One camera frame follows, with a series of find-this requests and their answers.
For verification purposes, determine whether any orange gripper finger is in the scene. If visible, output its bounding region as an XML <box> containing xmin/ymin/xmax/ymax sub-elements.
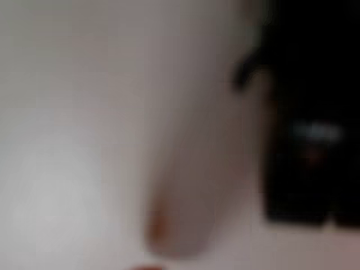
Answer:
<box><xmin>129</xmin><ymin>264</ymin><xmax>167</xmax><ymax>270</ymax></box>

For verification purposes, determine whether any small black toy figure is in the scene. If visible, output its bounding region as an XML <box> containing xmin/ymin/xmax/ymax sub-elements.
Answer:
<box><xmin>232</xmin><ymin>0</ymin><xmax>360</xmax><ymax>229</ymax></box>

